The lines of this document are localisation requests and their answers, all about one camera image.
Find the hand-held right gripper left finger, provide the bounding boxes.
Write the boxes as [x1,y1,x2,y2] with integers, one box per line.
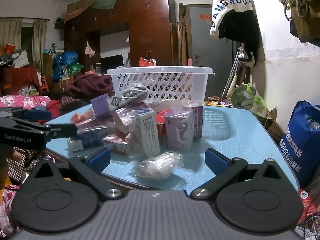
[28,148,125,202]

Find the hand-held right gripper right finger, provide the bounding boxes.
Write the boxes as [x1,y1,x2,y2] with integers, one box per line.
[190,148,288,201]

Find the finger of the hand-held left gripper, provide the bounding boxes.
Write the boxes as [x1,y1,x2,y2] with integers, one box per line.
[37,123,78,140]
[0,107,52,125]

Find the black white patterned packet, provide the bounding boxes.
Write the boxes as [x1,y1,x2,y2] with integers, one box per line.
[109,84,148,108]

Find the white plastic lattice basket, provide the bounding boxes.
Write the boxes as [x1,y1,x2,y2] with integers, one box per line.
[107,66,215,103]

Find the pink floral blanket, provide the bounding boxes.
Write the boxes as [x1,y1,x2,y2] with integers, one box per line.
[0,94,51,110]

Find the pink wrapped packet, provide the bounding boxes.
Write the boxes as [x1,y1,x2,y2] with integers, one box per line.
[102,133,130,155]

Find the dark blue wrapped packet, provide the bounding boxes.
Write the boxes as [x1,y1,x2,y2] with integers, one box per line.
[67,124,108,152]

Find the checked cloth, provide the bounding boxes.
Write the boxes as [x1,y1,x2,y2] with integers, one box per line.
[7,146,53,183]

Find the red cloth covered furniture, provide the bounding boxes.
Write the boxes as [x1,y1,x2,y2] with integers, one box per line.
[0,65,40,95]

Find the slim purple box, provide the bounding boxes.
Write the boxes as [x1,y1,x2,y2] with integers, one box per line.
[182,105,204,139]

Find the flat lilac box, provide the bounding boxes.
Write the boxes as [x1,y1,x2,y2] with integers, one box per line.
[90,94,112,120]

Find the pink purple box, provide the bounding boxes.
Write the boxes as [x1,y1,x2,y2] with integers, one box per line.
[114,107,140,135]

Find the large purple box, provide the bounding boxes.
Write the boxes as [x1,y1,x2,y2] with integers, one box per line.
[164,110,195,152]

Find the maroon cloth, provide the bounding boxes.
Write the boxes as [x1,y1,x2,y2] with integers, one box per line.
[65,74,115,101]

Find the tall white printed box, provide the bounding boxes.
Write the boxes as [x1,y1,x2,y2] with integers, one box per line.
[134,110,161,158]

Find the clear crumpled plastic packet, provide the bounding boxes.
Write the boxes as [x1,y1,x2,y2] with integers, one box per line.
[132,151,184,180]

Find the snack packets on floor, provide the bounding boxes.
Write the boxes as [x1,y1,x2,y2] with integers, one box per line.
[204,95,234,107]

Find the white patterned gift bag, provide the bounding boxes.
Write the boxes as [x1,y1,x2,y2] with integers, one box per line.
[11,50,28,68]

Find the blue plastic bags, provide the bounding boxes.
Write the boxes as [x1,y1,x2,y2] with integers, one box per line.
[52,51,78,82]

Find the red small box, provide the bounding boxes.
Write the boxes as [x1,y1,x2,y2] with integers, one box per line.
[155,109,171,140]

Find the brown paper bag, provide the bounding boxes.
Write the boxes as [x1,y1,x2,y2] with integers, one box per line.
[260,106,284,143]

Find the green plastic bag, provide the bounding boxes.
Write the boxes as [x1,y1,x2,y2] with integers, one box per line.
[230,83,268,118]

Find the beige curtain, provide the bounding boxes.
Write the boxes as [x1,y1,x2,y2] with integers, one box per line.
[0,18,23,52]
[32,19,48,72]

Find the metal crutches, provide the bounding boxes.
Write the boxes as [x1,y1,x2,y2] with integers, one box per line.
[222,44,247,98]

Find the black television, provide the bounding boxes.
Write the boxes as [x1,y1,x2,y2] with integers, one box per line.
[100,54,124,73]

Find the white hanging plastic bag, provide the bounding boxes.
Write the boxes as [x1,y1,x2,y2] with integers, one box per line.
[85,40,95,57]

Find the blue printed tote bag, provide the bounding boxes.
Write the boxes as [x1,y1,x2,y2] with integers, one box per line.
[280,101,320,188]

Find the grey door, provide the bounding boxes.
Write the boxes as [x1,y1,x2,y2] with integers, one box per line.
[189,5,236,98]

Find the red cardboard box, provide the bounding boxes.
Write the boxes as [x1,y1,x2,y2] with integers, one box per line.
[297,189,320,230]

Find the clear plastic bottle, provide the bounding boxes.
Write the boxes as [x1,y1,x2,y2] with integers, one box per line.
[304,114,320,131]

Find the red packets by wardrobe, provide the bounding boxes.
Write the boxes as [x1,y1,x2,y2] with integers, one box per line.
[139,56,157,67]

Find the wooden sticks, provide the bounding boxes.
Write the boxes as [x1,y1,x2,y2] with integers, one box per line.
[177,2,188,67]

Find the black hanging garment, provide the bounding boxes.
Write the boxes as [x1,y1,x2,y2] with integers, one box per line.
[217,9,261,68]

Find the brown wooden wardrobe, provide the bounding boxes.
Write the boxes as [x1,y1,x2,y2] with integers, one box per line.
[64,0,177,85]

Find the olive hanging bag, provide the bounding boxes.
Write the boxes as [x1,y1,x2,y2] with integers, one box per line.
[289,4,320,43]

